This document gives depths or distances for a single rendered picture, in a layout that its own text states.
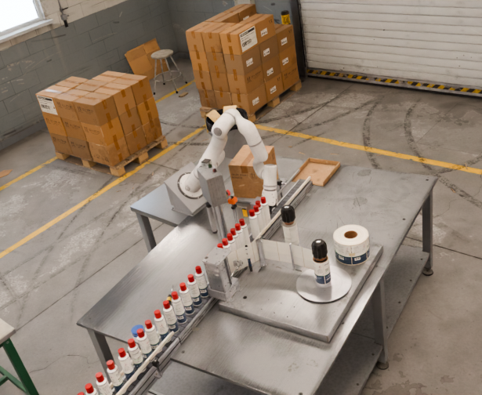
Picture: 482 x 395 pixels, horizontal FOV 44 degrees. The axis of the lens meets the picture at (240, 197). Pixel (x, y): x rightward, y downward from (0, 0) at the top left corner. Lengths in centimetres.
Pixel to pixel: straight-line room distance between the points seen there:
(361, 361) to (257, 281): 86
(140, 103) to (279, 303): 416
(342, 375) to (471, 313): 115
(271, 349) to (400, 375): 119
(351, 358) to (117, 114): 403
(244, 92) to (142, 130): 131
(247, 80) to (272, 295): 424
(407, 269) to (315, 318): 145
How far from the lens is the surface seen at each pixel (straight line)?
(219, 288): 334
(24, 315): 536
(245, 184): 423
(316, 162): 463
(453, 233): 521
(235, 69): 720
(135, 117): 696
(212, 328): 333
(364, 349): 393
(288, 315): 323
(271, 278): 348
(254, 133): 367
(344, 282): 337
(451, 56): 744
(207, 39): 733
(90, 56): 929
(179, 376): 399
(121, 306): 366
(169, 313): 319
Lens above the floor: 309
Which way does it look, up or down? 31 degrees down
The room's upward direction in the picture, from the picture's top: 11 degrees counter-clockwise
